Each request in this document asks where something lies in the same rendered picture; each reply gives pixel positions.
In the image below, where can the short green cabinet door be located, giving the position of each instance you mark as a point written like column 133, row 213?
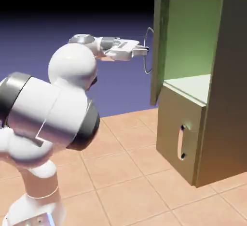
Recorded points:
column 169, row 123

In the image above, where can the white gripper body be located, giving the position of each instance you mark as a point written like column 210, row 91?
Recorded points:
column 121, row 53

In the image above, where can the tall green cabinet door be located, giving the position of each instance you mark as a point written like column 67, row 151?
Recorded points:
column 157, row 56

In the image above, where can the green cabinet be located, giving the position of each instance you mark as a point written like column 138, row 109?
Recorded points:
column 223, row 94

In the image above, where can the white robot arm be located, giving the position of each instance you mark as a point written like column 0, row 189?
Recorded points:
column 63, row 112

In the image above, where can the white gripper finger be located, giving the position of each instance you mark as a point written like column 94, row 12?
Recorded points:
column 139, row 46
column 139, row 52

